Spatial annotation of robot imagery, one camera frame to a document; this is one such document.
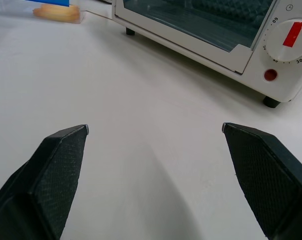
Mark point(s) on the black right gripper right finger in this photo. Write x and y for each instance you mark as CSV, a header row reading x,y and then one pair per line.
x,y
266,180

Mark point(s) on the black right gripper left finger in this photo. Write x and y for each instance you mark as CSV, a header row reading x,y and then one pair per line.
x,y
50,180

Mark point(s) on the white toaster oven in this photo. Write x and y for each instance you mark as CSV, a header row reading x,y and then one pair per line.
x,y
286,82

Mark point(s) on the glass oven door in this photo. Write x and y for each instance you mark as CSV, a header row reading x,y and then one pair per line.
x,y
190,22

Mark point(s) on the red indicator light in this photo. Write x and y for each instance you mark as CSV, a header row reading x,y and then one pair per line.
x,y
270,75

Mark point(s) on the white timer knob red tape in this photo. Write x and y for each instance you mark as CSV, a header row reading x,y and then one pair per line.
x,y
288,40

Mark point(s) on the bread roll in wrapper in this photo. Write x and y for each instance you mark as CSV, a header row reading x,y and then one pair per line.
x,y
58,13

